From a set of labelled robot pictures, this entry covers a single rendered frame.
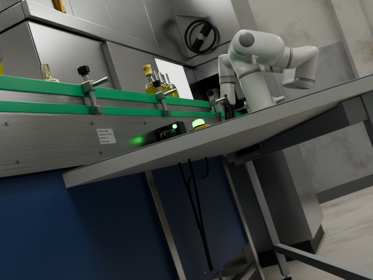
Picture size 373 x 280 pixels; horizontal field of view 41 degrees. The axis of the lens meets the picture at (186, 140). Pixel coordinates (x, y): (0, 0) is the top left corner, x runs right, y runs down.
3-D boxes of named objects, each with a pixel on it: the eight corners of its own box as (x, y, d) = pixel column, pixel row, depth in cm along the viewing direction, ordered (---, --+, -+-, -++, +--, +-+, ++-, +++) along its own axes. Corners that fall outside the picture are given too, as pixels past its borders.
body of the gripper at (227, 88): (222, 82, 239) (224, 105, 239) (216, 80, 229) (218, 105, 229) (237, 80, 236) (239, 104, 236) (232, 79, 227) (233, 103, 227)
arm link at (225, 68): (251, 51, 230) (241, 49, 222) (252, 74, 230) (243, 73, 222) (222, 56, 238) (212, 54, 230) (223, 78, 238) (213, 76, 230)
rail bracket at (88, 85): (97, 118, 128) (82, 69, 130) (121, 108, 126) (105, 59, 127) (89, 118, 125) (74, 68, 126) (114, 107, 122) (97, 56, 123)
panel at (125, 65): (196, 120, 292) (178, 65, 294) (201, 118, 291) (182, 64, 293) (124, 119, 207) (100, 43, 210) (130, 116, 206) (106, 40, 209)
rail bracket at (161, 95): (166, 119, 171) (155, 82, 173) (185, 111, 169) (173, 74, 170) (162, 119, 168) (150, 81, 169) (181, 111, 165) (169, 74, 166)
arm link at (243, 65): (257, 76, 202) (243, 40, 204) (266, 66, 189) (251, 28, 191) (235, 83, 200) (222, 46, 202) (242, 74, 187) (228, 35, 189)
